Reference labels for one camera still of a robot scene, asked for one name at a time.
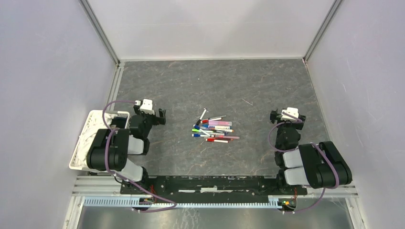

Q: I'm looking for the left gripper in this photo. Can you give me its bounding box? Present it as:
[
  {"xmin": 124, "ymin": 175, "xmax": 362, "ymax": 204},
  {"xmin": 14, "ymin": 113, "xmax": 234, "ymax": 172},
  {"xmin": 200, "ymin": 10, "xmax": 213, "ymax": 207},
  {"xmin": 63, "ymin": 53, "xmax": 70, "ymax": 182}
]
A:
[{"xmin": 133, "ymin": 105, "xmax": 165, "ymax": 138}]

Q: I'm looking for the blue cap deli marker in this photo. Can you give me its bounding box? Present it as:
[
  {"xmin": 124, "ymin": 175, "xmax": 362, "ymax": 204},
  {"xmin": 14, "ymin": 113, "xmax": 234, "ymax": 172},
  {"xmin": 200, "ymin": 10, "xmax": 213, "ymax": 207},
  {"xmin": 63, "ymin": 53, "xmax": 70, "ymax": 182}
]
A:
[{"xmin": 202, "ymin": 125, "xmax": 232, "ymax": 129}]

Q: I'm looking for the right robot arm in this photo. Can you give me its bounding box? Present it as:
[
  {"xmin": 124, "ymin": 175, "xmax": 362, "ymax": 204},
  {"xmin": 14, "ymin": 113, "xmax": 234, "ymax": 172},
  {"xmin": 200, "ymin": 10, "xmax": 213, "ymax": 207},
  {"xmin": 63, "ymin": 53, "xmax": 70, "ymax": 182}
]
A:
[{"xmin": 269, "ymin": 107, "xmax": 352, "ymax": 195}]

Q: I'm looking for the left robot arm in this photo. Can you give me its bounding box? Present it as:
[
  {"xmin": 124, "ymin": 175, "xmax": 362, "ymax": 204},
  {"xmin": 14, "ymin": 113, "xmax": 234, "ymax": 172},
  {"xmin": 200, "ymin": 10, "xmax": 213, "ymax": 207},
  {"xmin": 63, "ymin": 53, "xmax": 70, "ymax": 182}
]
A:
[{"xmin": 86, "ymin": 105, "xmax": 166, "ymax": 195}]

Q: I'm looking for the blue cap white marker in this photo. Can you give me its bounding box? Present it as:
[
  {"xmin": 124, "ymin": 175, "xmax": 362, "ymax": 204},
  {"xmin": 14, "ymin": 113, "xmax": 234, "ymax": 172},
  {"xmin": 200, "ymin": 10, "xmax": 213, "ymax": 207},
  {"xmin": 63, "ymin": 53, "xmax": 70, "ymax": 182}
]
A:
[{"xmin": 192, "ymin": 125, "xmax": 213, "ymax": 135}]

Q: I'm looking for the blue cap lower marker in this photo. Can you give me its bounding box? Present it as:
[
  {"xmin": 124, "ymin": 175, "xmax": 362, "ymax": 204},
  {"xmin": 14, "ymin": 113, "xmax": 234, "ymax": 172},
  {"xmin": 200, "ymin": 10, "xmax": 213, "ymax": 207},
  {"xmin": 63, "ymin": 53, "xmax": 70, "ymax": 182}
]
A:
[{"xmin": 192, "ymin": 134, "xmax": 214, "ymax": 138}]

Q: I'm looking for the red cap lower marker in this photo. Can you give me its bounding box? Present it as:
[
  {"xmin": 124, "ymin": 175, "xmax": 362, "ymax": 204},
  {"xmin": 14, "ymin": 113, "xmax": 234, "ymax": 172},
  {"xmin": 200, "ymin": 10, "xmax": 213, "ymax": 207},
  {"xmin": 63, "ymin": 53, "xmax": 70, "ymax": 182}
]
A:
[{"xmin": 205, "ymin": 138, "xmax": 229, "ymax": 143}]

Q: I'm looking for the white perforated basket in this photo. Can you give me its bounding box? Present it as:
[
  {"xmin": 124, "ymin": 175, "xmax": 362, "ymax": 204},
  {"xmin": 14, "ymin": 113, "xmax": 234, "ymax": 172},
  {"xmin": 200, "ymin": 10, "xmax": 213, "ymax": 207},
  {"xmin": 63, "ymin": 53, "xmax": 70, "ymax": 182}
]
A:
[{"xmin": 69, "ymin": 110, "xmax": 130, "ymax": 173}]

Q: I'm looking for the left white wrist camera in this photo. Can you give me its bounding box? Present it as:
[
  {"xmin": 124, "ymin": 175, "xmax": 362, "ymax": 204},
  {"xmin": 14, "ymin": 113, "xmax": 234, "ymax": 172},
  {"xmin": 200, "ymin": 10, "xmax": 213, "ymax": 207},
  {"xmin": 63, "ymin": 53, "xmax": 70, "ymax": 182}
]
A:
[{"xmin": 139, "ymin": 99, "xmax": 155, "ymax": 115}]

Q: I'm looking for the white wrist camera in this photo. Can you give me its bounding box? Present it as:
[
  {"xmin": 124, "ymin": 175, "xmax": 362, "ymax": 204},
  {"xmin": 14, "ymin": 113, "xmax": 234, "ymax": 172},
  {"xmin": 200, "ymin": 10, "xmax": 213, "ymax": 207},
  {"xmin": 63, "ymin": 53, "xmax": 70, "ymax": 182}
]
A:
[
  {"xmin": 139, "ymin": 99, "xmax": 155, "ymax": 115},
  {"xmin": 281, "ymin": 107, "xmax": 299, "ymax": 122}
]

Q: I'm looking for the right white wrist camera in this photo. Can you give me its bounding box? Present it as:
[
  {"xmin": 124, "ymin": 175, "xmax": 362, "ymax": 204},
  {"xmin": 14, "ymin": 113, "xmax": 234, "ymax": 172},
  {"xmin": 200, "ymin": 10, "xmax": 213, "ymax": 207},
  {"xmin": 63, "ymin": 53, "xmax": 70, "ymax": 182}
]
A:
[{"xmin": 281, "ymin": 107, "xmax": 299, "ymax": 122}]

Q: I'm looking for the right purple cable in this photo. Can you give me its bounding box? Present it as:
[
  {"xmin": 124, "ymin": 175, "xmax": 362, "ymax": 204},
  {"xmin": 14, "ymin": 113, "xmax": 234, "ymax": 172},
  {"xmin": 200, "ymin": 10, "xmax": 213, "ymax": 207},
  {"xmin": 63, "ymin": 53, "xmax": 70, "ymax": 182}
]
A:
[{"xmin": 268, "ymin": 112, "xmax": 341, "ymax": 214}]

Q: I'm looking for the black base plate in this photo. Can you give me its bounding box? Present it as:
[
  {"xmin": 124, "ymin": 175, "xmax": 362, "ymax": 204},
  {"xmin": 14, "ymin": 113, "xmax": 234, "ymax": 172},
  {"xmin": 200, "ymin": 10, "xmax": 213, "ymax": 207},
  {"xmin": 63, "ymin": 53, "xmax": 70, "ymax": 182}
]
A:
[{"xmin": 139, "ymin": 176, "xmax": 308, "ymax": 204}]

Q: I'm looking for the slotted cable duct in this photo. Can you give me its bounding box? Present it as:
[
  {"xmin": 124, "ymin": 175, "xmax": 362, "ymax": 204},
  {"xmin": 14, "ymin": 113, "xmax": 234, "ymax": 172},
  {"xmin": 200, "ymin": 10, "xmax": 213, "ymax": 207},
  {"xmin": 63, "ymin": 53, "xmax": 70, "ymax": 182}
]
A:
[{"xmin": 84, "ymin": 197, "xmax": 282, "ymax": 209}]

